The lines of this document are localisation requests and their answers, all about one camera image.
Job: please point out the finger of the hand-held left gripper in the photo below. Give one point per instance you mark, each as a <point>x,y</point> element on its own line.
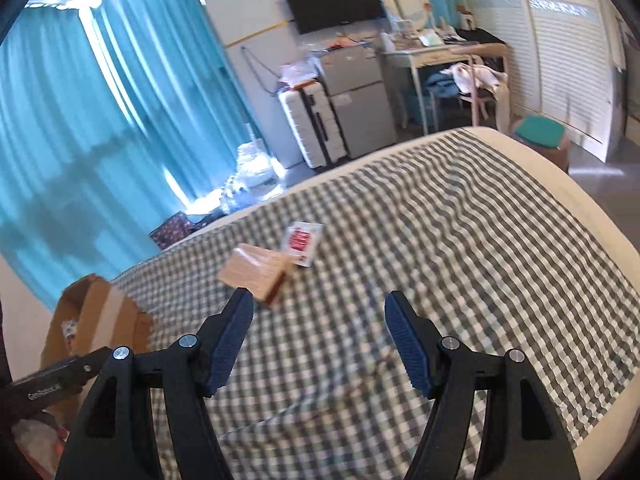
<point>95,360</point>

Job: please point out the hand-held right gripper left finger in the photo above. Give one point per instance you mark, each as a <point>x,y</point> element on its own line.
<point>227,345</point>

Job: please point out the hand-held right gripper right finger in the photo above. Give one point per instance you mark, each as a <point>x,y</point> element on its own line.
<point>407,345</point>

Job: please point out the brown cardboard box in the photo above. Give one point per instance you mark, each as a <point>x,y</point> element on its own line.
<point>95,310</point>

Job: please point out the beige paper box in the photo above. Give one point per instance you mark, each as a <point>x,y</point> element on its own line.
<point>250,270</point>

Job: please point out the pink and white plastic bag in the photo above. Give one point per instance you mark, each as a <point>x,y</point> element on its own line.
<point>35,445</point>

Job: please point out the checked bed sheet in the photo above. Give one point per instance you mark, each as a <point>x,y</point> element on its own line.
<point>450,235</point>

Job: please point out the red and white sachet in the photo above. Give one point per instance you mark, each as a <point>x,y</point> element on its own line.
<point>300,240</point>

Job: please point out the dark patterned bag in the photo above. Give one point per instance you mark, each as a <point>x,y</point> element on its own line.
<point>175,227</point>

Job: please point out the pack of small water bottles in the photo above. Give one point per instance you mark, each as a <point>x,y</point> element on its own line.
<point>234,195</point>

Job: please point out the large clear water jug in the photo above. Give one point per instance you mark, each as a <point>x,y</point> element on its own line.
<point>257,167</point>

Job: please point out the white suitcase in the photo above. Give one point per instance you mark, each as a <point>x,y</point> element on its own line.
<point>312,130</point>

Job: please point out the grey small fridge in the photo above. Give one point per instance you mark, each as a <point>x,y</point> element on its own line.
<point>360,110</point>

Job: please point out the teal lidded bin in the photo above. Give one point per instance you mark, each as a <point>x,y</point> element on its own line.
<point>540,132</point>

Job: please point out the wide blue curtain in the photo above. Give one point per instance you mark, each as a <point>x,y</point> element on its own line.
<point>75,110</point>

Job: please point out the wooden chair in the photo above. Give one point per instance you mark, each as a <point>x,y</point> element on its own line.
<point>500,105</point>

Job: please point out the blue cloth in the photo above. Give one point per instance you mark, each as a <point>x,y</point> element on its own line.
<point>442,85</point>

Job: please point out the white cloth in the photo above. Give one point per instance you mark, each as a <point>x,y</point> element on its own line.
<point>480,75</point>

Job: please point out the pile of plastic bags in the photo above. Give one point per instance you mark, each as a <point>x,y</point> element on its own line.
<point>300,72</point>

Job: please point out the cream dressing table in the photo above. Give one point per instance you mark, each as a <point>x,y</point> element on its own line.
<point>415,55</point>

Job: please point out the black bag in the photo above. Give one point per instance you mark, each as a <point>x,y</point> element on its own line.
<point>480,36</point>

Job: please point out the white louvred wardrobe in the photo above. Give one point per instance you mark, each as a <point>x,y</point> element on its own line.
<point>560,60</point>

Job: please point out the oval white mirror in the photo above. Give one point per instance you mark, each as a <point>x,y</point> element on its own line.
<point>407,2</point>

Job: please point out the black wall television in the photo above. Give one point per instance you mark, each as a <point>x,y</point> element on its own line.
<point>332,2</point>

